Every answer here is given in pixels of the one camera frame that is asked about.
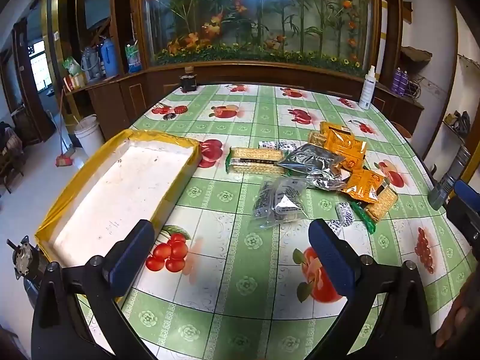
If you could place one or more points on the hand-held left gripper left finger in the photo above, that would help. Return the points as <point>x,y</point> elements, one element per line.
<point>127,258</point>

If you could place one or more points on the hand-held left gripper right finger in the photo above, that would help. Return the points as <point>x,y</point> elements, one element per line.
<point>330,258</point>

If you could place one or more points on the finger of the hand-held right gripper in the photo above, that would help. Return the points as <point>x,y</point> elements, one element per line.
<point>467,197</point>

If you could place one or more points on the black white candy packet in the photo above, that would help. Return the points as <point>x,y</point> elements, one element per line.
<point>345,213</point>
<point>269,144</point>
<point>333,228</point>
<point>288,145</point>

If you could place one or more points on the green edged cracker packet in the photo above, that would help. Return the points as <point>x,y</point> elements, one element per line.
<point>255,161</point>
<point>377,206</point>

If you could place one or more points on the clear bag of candies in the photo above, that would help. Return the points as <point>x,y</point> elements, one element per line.
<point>279,202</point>

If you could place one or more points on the white foam box yellow tape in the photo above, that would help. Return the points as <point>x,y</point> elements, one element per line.
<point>123,180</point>

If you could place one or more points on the orange snack packet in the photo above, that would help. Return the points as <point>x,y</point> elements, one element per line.
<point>335,127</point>
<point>347,150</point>
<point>365,185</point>
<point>318,138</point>

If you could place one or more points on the silver foil bag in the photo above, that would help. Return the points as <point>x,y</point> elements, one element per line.
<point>315,165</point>

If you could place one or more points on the person's right hand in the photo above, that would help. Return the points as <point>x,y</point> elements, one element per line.
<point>461,322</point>

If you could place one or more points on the green fruit print tablecloth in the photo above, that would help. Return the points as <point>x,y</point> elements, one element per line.
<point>240,240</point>

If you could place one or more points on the black metal motor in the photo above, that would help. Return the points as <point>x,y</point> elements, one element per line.
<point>22,258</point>

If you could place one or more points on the broom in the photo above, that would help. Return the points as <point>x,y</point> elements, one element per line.
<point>64,159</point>

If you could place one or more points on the white plastic bucket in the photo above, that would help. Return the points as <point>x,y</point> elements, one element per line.
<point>89,135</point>

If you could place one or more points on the purple bottle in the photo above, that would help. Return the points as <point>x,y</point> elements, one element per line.
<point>404,82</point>
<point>396,80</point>

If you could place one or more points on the white spray bottle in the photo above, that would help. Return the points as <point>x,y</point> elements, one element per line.
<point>367,90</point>

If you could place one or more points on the wooden sideboard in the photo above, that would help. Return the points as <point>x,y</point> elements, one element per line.
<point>108,101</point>

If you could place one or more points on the red box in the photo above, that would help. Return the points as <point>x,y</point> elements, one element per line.
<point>74,81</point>

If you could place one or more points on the dark glass bottle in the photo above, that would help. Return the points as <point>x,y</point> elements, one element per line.
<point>187,80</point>

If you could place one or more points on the clear water jug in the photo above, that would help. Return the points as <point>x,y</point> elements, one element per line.
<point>90,63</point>

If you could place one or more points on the green white bag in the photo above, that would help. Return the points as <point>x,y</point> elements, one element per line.
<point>73,66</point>

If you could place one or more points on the green printed packet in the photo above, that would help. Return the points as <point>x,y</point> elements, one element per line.
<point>133,58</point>

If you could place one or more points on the blue thermos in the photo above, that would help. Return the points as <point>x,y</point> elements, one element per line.
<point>109,56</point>

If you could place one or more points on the glass flower display cabinet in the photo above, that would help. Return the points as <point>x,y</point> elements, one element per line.
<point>255,18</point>

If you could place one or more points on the grey ribbed post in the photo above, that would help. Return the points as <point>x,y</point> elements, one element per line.
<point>444,183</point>

